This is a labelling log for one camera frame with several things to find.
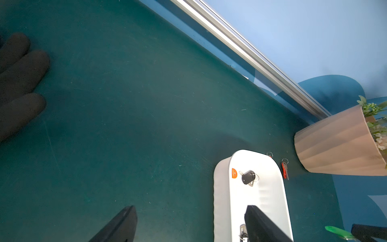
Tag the rear aluminium frame bar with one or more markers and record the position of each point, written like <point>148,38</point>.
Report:
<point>223,31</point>

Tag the orange tag key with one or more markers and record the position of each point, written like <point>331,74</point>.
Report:
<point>234,173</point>

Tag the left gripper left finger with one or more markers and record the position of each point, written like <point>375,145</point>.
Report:
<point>121,228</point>

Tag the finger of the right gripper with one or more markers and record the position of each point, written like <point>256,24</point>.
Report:
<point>365,233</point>

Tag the black glove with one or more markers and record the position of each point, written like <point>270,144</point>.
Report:
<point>21,72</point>

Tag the light green tag key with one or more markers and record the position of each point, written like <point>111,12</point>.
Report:
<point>340,233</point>

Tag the pink ribbed flower pot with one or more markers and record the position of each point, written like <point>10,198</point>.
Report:
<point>341,144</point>

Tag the white oval storage box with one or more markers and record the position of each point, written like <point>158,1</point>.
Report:
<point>231,196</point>

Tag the white green artificial flowers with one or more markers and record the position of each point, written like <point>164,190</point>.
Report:
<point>376,122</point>

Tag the black tag key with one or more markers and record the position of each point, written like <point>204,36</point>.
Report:
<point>244,237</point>

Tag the black head key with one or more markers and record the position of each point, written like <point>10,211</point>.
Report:
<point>249,178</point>

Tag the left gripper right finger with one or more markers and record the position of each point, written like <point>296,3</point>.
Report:
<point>261,228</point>

